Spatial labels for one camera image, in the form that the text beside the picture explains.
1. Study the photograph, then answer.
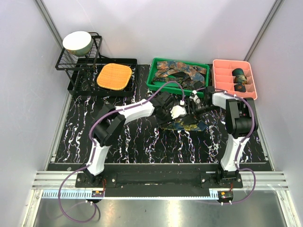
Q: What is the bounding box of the blue yellow floral tie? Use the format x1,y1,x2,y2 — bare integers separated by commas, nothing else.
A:
160,115,207,131

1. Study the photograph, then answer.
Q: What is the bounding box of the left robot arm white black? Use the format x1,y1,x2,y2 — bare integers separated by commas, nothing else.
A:
83,92,176,187

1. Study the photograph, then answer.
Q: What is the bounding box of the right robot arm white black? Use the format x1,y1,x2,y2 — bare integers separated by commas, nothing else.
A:
192,86,258,188

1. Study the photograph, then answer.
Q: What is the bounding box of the green plastic bin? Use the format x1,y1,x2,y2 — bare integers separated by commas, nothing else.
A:
146,58,210,96

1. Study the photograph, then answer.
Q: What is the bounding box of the dark patterned tie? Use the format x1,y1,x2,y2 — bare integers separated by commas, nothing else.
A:
152,72,205,90

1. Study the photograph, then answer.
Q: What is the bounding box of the orange teal patterned tie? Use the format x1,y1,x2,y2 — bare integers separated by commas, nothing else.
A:
155,61,207,83

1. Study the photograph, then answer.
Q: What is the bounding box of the rolled black orange tie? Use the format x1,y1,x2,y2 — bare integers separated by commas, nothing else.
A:
234,83,246,93

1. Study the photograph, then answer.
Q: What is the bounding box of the pink divided organizer box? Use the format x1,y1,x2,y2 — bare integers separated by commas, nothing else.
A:
212,59,258,100

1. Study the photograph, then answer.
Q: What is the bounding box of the rolled dark green tie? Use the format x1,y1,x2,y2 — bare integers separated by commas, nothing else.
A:
232,68,245,77

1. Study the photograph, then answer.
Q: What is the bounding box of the orange woven square mat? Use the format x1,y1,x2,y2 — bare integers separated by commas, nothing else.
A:
97,63,132,91

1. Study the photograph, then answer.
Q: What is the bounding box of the white green ceramic bowl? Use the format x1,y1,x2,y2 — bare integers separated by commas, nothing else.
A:
62,31,93,57

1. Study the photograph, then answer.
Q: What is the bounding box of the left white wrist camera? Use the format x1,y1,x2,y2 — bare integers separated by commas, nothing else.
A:
170,105,187,119

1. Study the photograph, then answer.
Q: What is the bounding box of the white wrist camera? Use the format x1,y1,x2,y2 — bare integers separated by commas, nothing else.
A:
170,105,187,119
189,90,201,104

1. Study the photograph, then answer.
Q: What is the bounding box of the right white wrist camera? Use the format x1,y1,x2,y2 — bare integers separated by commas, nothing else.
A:
189,90,201,104

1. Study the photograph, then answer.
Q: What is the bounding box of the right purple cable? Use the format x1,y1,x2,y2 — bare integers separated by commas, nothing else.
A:
196,87,257,205

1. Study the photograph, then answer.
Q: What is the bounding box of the purple cable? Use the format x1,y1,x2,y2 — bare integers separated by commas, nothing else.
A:
57,81,186,224
196,87,257,205

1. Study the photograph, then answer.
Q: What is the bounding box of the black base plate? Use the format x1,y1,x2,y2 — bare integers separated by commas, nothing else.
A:
75,164,243,199

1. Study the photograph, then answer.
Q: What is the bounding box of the black wire dish rack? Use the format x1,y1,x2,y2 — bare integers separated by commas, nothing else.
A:
55,32,138,97

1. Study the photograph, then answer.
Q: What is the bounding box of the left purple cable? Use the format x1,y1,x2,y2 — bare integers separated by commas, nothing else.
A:
57,81,186,224

